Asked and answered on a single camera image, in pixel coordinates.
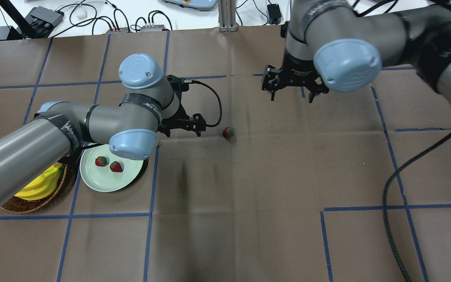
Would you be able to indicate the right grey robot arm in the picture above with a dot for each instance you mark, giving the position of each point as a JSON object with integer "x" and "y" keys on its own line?
{"x": 330, "y": 46}

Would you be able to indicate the aluminium frame post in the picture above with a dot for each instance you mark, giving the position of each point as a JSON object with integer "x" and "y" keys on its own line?
{"x": 227, "y": 16}

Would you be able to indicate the brown wicker basket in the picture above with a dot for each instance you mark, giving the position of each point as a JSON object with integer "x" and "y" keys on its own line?
{"x": 19, "y": 206}

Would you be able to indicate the strawberry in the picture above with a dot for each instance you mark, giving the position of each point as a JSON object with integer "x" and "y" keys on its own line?
{"x": 116, "y": 167}
{"x": 101, "y": 161}
{"x": 228, "y": 132}

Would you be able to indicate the black power adapter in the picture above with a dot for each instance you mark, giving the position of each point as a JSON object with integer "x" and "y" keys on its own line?
{"x": 274, "y": 14}

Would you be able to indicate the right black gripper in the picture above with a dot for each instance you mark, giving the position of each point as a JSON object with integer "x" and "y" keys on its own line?
{"x": 295, "y": 74}

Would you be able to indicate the black box device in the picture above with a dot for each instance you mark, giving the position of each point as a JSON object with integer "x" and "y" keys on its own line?
{"x": 41, "y": 15}

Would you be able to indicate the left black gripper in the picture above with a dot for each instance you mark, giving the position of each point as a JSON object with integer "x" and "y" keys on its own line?
{"x": 172, "y": 124}

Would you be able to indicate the yellow banana bunch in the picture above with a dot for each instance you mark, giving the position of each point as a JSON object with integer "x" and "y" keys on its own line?
{"x": 43, "y": 185}

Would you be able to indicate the light green plate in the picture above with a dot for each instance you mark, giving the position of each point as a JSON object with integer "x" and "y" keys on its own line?
{"x": 101, "y": 179}

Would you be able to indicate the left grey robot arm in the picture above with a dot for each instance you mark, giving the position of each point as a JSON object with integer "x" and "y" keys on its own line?
{"x": 151, "y": 104}

